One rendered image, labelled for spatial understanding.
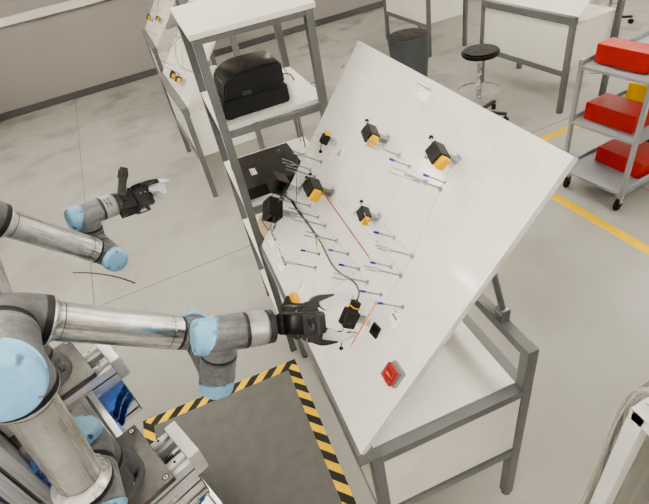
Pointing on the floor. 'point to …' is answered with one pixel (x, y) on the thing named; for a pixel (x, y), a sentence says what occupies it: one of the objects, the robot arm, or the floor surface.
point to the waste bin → (410, 48)
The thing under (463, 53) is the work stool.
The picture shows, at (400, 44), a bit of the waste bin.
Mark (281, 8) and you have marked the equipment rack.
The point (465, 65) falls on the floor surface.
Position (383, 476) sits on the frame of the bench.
